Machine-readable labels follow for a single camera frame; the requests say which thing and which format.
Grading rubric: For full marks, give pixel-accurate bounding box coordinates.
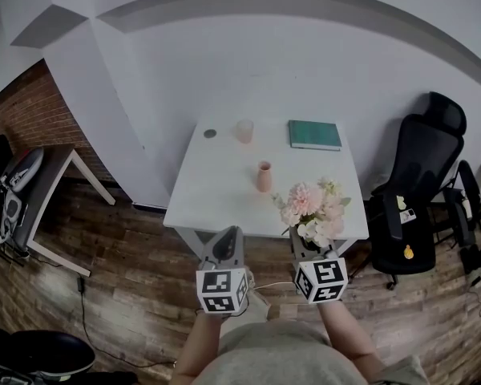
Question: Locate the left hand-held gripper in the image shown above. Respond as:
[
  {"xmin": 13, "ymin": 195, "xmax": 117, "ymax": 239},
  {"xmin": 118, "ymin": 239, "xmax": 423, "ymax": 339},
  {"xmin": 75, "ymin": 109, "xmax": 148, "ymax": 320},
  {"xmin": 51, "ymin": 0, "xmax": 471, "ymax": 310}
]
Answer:
[{"xmin": 196, "ymin": 225, "xmax": 251, "ymax": 317}]

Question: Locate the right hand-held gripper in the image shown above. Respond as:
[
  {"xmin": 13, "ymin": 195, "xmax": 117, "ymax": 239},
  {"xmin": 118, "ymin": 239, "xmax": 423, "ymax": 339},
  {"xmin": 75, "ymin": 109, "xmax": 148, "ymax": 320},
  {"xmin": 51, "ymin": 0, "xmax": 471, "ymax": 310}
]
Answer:
[{"xmin": 289, "ymin": 226, "xmax": 350, "ymax": 306}]

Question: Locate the pink artificial flowers bunch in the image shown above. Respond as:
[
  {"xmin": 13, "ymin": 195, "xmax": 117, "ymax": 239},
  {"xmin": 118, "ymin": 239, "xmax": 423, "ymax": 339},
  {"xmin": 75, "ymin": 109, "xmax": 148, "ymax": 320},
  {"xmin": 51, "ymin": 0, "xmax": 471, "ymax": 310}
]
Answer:
[{"xmin": 271, "ymin": 176, "xmax": 353, "ymax": 253}]

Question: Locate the pink ribbed vase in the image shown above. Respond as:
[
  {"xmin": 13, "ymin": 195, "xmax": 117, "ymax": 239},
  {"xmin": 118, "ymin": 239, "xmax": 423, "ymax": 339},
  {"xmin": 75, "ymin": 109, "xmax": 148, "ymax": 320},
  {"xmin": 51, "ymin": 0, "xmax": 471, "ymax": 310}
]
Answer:
[{"xmin": 257, "ymin": 160, "xmax": 273, "ymax": 193}]

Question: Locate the person's right forearm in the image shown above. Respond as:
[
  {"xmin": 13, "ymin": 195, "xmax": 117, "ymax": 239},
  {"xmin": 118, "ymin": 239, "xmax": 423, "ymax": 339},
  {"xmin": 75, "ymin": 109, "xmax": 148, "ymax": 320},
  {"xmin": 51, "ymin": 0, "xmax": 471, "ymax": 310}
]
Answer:
[{"xmin": 317, "ymin": 299, "xmax": 386, "ymax": 371}]

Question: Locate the person's left forearm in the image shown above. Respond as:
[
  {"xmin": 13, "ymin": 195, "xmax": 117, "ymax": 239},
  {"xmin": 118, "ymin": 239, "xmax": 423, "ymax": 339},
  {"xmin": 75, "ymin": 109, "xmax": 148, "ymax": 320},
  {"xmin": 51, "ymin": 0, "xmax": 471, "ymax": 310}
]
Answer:
[{"xmin": 169, "ymin": 312, "xmax": 226, "ymax": 385}]

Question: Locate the person's beige shoe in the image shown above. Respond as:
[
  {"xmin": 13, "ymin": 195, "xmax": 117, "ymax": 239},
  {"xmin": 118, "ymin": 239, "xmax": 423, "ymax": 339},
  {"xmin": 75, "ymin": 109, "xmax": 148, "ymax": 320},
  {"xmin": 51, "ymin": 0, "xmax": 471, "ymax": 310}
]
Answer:
[{"xmin": 245, "ymin": 269, "xmax": 271, "ymax": 322}]

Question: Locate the white table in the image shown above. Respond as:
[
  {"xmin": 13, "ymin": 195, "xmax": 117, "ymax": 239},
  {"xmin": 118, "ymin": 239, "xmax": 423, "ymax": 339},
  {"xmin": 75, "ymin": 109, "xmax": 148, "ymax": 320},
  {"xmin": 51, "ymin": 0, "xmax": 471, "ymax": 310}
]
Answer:
[{"xmin": 163, "ymin": 112, "xmax": 370, "ymax": 265}]

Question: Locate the person's beige shirt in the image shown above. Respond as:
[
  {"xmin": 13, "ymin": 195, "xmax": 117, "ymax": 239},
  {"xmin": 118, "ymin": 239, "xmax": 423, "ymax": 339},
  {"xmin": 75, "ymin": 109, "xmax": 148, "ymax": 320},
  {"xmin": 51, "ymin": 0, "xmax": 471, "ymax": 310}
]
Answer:
[{"xmin": 200, "ymin": 318, "xmax": 433, "ymax": 385}]

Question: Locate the green book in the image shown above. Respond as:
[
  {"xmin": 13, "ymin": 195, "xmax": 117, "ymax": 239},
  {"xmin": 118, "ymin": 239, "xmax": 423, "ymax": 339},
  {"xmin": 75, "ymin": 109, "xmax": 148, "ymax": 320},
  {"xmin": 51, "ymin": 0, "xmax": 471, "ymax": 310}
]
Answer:
[{"xmin": 287, "ymin": 119, "xmax": 343, "ymax": 153}]

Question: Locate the translucent pink cup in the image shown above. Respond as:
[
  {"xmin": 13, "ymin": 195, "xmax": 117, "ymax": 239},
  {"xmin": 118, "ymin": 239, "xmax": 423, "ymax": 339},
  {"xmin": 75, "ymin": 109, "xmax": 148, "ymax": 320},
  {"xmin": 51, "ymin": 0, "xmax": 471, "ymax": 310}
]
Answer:
[{"xmin": 235, "ymin": 119, "xmax": 255, "ymax": 144}]

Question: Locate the black mesh office chair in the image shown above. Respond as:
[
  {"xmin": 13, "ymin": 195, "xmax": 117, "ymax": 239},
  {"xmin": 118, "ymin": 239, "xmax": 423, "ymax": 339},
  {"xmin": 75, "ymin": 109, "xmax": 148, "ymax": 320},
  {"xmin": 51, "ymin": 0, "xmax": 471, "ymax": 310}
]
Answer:
[{"xmin": 346, "ymin": 91, "xmax": 468, "ymax": 291}]

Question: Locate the black folding chair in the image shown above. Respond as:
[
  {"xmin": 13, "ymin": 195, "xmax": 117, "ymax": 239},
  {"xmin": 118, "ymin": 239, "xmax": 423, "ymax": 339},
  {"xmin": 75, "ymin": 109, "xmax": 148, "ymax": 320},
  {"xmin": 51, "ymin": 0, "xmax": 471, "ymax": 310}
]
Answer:
[{"xmin": 435, "ymin": 159, "xmax": 481, "ymax": 249}]

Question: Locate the grey desk with white legs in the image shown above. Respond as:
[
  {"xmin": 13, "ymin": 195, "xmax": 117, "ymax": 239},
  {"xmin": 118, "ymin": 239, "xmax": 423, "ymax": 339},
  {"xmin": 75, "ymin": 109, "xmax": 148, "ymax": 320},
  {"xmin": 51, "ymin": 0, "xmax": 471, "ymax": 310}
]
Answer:
[{"xmin": 0, "ymin": 145, "xmax": 117, "ymax": 278}]

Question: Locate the black round seat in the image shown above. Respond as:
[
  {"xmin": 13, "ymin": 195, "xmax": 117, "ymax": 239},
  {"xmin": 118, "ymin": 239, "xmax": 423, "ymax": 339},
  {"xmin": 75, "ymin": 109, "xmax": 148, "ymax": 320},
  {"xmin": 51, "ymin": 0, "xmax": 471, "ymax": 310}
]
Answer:
[{"xmin": 0, "ymin": 329, "xmax": 97, "ymax": 385}]

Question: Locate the grey white device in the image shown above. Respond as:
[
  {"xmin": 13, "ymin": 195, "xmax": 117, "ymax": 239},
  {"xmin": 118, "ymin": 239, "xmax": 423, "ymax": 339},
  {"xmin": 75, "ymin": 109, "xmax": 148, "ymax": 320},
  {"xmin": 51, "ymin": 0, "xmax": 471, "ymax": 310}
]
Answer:
[
  {"xmin": 2, "ymin": 147, "xmax": 46, "ymax": 194},
  {"xmin": 0, "ymin": 190, "xmax": 30, "ymax": 245}
]

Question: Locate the white cable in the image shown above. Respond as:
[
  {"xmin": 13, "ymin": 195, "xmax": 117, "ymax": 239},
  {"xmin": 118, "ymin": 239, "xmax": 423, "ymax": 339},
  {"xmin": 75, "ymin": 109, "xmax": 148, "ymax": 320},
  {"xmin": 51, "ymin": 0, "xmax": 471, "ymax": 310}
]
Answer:
[{"xmin": 251, "ymin": 281, "xmax": 298, "ymax": 293}]

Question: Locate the black power cable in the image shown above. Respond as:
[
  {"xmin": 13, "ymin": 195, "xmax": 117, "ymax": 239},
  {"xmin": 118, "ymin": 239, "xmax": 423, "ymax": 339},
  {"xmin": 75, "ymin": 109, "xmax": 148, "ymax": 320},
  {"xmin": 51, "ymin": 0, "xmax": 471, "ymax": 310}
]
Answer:
[{"xmin": 76, "ymin": 276, "xmax": 178, "ymax": 367}]

